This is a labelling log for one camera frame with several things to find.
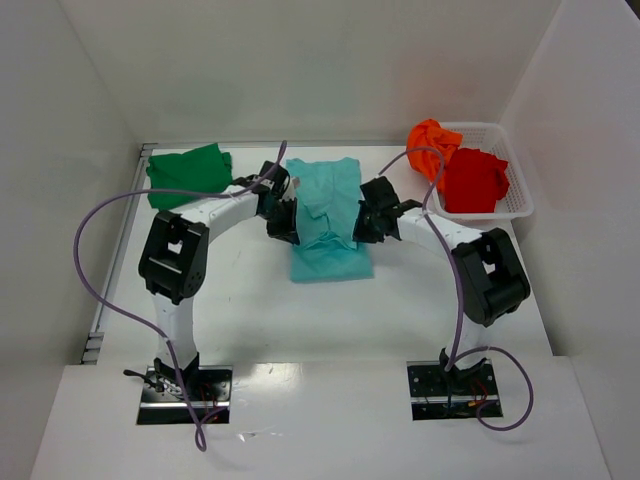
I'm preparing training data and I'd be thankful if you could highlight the red t shirt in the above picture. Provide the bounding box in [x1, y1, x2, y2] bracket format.
[444, 148, 510, 214]

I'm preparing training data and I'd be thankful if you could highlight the green folded t shirt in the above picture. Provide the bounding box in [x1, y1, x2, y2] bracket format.
[146, 144, 233, 193]

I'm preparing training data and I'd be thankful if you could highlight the teal t shirt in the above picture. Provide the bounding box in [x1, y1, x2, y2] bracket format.
[286, 157, 374, 284]

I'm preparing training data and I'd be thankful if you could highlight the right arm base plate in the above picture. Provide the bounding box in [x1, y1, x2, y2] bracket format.
[407, 361, 503, 421]

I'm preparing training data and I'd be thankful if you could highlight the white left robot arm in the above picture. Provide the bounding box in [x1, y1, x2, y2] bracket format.
[138, 161, 300, 390]

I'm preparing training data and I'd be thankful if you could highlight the white plastic basket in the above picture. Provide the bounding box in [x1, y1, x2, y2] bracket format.
[429, 122, 534, 223]

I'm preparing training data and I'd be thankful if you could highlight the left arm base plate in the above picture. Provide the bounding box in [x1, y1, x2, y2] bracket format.
[126, 366, 233, 426]

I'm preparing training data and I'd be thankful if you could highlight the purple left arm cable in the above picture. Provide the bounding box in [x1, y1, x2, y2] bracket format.
[73, 139, 289, 452]

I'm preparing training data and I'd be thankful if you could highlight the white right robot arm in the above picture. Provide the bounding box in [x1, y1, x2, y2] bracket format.
[353, 176, 531, 372]

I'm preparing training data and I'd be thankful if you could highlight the orange t shirt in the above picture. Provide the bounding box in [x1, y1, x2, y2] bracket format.
[407, 119, 463, 182]

